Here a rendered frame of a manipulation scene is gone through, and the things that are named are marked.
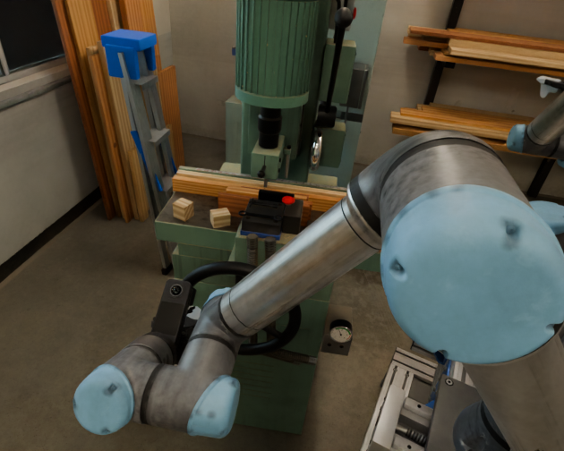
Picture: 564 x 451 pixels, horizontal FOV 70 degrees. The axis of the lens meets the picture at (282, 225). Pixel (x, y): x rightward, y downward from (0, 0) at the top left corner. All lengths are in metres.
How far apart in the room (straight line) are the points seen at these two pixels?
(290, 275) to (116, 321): 1.63
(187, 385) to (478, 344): 0.36
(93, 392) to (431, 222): 0.43
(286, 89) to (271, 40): 0.10
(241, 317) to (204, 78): 3.16
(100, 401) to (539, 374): 0.46
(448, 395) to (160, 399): 0.56
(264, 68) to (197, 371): 0.62
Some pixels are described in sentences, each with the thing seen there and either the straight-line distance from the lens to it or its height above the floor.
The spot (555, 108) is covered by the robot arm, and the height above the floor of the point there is 1.24.
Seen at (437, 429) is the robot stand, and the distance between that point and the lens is 0.85.
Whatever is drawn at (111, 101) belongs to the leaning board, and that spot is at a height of 0.75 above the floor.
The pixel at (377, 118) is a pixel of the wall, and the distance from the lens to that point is 3.42.
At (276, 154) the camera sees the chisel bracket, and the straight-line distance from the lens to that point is 1.02.
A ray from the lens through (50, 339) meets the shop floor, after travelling 2.09.
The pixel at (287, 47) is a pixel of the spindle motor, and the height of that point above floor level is 1.33.
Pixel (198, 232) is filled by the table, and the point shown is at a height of 0.89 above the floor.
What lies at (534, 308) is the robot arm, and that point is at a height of 1.32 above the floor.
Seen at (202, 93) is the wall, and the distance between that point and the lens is 3.66.
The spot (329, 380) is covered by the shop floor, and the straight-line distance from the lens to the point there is 1.84.
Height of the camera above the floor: 1.50
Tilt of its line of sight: 35 degrees down
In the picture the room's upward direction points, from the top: 6 degrees clockwise
